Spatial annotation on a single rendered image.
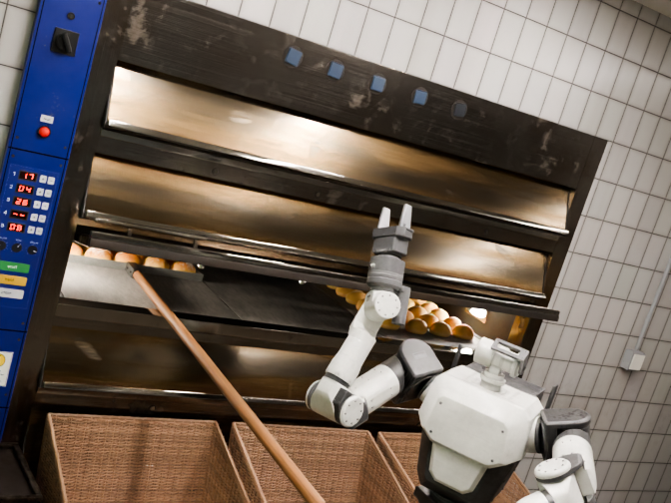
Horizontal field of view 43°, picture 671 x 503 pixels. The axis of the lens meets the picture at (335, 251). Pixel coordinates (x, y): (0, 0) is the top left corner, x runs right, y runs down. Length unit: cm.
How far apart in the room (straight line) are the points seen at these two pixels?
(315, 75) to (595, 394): 198
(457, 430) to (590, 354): 170
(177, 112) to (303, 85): 40
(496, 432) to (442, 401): 15
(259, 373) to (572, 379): 146
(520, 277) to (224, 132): 135
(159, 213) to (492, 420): 112
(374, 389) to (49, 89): 114
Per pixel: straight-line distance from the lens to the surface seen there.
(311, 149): 267
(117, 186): 249
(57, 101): 237
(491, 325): 358
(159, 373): 272
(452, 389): 212
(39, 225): 244
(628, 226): 363
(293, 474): 186
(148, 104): 246
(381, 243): 211
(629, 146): 351
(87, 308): 258
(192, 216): 256
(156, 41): 244
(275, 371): 289
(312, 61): 262
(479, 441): 211
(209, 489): 285
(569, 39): 319
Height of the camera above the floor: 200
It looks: 11 degrees down
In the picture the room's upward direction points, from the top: 17 degrees clockwise
